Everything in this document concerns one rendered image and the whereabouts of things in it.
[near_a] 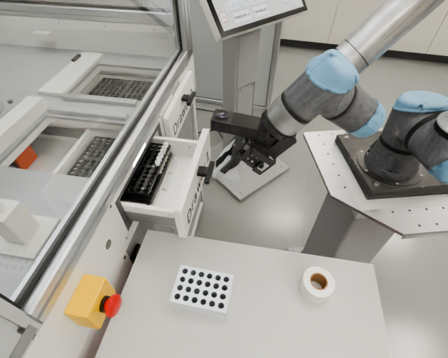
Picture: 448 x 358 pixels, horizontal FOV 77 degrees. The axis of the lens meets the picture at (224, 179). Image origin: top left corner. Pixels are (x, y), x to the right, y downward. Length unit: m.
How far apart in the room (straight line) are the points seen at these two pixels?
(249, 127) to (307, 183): 1.43
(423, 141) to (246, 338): 0.60
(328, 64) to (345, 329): 0.53
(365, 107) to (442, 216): 0.51
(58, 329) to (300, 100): 0.56
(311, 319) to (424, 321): 1.08
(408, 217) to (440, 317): 0.91
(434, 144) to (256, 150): 0.41
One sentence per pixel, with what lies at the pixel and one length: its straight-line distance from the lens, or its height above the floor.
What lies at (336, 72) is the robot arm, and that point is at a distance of 0.49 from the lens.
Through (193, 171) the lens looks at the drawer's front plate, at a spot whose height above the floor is 0.93.
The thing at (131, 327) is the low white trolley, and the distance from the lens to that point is 0.70.
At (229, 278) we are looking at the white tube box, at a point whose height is 0.80.
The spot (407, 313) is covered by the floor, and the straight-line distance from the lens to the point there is 1.71.
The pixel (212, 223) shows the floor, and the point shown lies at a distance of 1.69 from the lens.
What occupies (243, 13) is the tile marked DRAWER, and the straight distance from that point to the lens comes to 1.34.
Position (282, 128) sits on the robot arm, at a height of 1.09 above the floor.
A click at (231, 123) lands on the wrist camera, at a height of 1.07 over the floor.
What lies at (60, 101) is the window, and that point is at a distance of 0.51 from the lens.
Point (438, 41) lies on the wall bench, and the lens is 3.84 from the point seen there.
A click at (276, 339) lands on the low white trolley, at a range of 0.67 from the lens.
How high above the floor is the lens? 1.41
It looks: 48 degrees down
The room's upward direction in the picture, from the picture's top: straight up
